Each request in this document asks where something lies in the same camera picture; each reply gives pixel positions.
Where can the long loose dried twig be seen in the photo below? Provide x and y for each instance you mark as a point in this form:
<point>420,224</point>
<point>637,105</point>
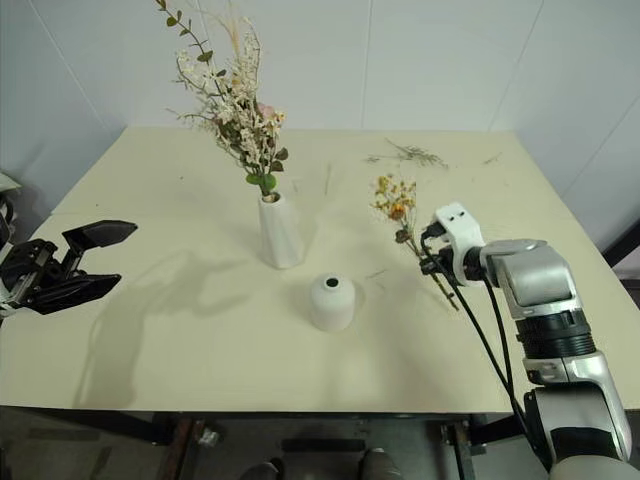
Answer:
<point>412,154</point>

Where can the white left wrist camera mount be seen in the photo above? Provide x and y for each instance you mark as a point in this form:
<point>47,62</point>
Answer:
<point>9,182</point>

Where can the dark rounded shape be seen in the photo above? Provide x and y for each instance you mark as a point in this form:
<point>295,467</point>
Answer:
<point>380,465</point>
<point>262,470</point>

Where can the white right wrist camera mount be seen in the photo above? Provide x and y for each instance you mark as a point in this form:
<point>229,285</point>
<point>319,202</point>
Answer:
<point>462,230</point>

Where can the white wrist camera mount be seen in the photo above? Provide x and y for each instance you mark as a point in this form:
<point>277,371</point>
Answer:
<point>9,182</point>
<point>462,230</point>

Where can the large white dried flower bouquet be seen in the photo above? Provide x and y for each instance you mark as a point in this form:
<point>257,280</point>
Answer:
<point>240,115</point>

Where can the tall ribbed white vase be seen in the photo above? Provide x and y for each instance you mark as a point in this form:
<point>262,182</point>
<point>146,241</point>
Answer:
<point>280,235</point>

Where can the dark furniture edge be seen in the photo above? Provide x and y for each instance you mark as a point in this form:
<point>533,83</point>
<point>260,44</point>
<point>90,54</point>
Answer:
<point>625,240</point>

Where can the thin loose straw stem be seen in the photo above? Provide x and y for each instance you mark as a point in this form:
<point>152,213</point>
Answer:
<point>327,180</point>

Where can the short round white vase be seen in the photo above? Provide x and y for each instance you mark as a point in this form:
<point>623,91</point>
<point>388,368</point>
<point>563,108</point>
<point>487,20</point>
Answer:
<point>332,305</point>

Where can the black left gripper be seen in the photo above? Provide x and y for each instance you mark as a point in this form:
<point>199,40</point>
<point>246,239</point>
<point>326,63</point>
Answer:
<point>30,265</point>

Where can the small yellow orange flower bouquet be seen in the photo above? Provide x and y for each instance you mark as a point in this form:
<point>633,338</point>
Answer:
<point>397,202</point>

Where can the black metal table frame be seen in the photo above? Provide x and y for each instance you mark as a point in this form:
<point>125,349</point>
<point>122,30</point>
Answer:
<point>320,422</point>

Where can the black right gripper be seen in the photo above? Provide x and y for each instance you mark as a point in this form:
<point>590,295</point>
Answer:
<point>446,260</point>

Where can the tiny loose dried twig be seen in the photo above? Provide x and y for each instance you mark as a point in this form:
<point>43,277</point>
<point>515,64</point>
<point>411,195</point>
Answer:
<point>492,159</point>

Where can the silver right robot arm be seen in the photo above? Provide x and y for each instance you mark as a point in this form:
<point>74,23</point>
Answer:
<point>555,325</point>

